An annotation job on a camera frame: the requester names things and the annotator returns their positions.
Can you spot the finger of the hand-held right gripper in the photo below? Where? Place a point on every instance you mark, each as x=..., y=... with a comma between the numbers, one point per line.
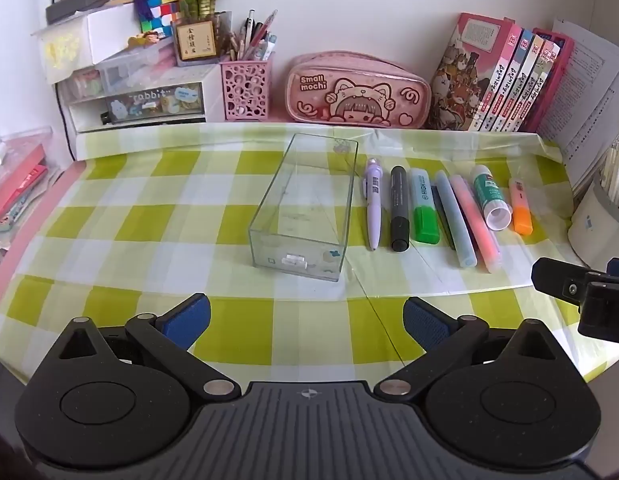
x=607, y=310
x=554, y=277

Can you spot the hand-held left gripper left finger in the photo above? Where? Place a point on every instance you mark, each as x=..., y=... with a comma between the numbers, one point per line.
x=187, y=317

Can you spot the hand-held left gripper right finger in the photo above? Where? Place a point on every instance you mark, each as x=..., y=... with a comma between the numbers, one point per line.
x=427, y=322

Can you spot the small purple pen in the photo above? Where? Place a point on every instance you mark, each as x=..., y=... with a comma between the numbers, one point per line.
x=495, y=247

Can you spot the orange highlighter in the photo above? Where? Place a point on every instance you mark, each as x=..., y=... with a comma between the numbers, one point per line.
x=522, y=215

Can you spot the black lead case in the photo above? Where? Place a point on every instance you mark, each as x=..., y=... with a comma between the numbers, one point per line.
x=447, y=237

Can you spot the pink pen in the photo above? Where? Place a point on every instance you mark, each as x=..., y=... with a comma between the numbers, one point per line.
x=477, y=225

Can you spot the pale blue pen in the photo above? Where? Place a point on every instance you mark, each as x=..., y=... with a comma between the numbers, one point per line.
x=457, y=225

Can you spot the green highlighter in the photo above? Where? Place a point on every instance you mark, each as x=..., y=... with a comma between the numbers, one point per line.
x=424, y=220

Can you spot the green and white glue stick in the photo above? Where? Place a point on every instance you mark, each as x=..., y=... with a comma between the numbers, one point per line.
x=489, y=195

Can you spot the black marker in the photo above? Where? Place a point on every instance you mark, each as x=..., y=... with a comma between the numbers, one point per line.
x=399, y=210

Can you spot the purple crystal-top pen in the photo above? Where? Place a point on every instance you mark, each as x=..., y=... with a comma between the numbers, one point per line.
x=373, y=210

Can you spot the clear plastic organizer box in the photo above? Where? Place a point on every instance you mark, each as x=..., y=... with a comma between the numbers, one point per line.
x=299, y=210

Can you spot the green checkered tablecloth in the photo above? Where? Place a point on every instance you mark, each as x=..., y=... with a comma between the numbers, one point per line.
x=139, y=210

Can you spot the bundle of cream sticks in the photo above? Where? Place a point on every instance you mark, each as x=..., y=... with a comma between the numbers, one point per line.
x=617, y=175

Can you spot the pink desk mat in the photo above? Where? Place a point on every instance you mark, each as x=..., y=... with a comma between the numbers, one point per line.
x=29, y=245

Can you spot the white spine book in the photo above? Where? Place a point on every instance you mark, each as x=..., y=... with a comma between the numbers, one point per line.
x=547, y=87

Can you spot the pink and beige spine book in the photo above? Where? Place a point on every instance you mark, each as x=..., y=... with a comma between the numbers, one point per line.
x=538, y=87

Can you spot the printed paper sheets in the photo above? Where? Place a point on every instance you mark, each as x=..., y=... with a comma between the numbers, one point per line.
x=594, y=90

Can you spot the yellow spine book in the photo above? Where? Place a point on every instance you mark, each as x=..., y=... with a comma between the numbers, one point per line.
x=527, y=85

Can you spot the blue spine book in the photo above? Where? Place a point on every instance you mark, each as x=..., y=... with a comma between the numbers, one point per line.
x=514, y=82

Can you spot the pink folder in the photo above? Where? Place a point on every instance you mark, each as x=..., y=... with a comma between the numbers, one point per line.
x=19, y=180

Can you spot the white drawer organizer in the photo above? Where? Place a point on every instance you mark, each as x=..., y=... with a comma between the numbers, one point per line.
x=139, y=105

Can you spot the pink book with cat cover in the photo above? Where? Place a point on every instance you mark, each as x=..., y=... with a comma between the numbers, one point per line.
x=454, y=75

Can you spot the pink perforated pen holder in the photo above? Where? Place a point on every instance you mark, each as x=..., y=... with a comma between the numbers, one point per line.
x=244, y=90

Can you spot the pink cartoon pencil case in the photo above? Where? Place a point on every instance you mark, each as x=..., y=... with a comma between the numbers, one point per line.
x=359, y=95

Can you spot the clear lidded storage box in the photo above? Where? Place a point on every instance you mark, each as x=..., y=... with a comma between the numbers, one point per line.
x=134, y=70

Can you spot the wooden framed sign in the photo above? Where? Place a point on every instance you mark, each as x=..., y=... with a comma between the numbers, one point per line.
x=197, y=40

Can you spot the small figurine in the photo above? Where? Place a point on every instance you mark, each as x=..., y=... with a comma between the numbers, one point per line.
x=144, y=39

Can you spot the glass plant vase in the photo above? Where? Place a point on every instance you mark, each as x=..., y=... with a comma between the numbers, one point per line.
x=223, y=35

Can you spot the bunch of pens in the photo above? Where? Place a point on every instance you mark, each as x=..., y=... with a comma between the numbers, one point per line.
x=254, y=40

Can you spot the white box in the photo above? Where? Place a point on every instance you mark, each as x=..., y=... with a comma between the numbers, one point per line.
x=109, y=35

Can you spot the clear holder with yellow notes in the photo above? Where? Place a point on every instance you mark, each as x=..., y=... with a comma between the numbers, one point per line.
x=59, y=52

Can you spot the colourful puzzle cube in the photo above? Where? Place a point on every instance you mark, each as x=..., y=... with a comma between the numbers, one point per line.
x=159, y=5

